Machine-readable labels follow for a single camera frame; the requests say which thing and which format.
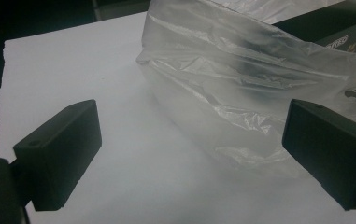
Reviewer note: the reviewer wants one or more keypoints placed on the clear plastic bag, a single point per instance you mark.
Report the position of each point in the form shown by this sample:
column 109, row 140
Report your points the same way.
column 222, row 77

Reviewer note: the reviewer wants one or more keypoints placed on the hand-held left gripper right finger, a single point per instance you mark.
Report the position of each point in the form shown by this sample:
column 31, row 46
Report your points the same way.
column 331, row 149

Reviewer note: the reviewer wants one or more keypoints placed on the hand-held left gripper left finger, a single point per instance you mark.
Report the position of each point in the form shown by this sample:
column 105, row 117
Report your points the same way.
column 60, row 149

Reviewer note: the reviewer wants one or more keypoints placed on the black rectangular box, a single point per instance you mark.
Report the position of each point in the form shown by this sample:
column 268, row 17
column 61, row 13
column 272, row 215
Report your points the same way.
column 328, row 25

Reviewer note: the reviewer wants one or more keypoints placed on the white paper sheet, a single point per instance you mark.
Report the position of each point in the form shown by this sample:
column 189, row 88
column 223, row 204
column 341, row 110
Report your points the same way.
column 110, row 93

